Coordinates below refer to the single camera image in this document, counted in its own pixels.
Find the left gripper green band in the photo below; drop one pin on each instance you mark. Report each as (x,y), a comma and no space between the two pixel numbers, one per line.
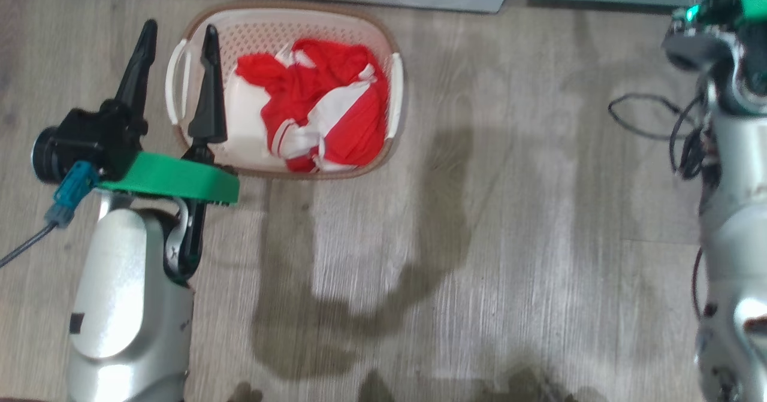
(174,180)

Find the red white striped garment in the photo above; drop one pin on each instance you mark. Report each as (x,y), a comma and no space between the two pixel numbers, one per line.
(353,132)

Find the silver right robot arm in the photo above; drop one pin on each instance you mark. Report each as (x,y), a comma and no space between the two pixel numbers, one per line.
(734,222)

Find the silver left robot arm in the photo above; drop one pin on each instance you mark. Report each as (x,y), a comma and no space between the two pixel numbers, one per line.
(114,282)

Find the cream perforated laundry basket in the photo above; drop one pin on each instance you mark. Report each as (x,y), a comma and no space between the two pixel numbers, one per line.
(263,36)

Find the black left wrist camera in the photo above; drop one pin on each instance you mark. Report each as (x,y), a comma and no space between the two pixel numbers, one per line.
(90,138)

